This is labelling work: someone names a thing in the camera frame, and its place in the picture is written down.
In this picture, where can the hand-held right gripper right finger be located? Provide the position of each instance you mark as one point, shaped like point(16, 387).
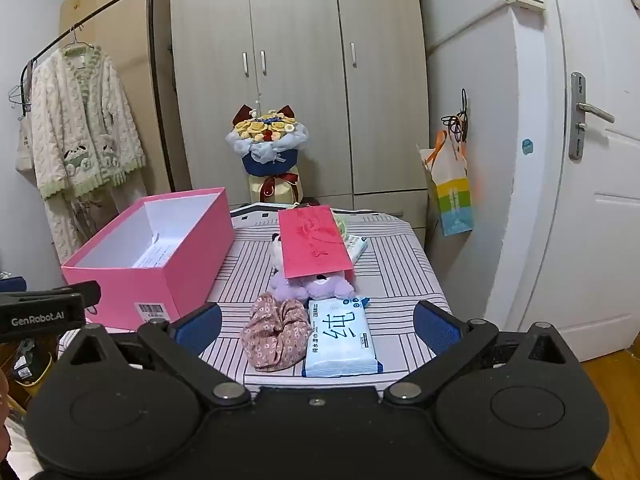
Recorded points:
point(437, 330)

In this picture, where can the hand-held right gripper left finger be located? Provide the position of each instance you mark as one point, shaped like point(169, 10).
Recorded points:
point(200, 327)

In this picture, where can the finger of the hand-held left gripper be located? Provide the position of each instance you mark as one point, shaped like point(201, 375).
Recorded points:
point(92, 292)

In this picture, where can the pink cardboard box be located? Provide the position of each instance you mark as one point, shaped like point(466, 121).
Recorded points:
point(190, 270)

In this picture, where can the pink floral scrunchie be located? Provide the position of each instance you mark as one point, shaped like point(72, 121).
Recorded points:
point(272, 330)

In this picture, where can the light blue wet wipes pack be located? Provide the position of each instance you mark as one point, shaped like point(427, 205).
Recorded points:
point(340, 340)

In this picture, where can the small white tissue pack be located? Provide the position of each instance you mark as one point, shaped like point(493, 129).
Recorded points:
point(357, 247)

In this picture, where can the purple plush toy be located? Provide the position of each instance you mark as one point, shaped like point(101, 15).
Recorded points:
point(325, 287)

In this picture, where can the green yarn ball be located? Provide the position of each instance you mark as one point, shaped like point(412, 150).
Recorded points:
point(341, 225)

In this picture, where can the red envelope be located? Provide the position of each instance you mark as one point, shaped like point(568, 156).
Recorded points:
point(312, 240)

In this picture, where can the white paper slip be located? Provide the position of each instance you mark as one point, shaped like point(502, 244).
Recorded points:
point(150, 255)

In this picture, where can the striped table cloth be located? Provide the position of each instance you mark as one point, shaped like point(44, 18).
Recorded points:
point(400, 270)

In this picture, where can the white knit pants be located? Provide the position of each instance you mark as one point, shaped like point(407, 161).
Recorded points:
point(62, 225)

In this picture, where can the colourful paper bag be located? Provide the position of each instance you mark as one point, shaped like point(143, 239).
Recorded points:
point(452, 200)

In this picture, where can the white tote bag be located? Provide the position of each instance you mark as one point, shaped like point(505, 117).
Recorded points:
point(24, 145)

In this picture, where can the white knit cardigan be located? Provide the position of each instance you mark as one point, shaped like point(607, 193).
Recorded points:
point(75, 110)

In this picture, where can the flower bouquet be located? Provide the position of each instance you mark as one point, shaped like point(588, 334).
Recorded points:
point(267, 155)

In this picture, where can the white door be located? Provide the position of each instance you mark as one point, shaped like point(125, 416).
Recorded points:
point(600, 235)

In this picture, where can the blue round sticker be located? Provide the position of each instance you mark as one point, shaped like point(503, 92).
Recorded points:
point(526, 146)

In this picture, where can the beige wardrobe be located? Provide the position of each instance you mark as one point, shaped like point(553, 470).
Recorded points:
point(300, 35)

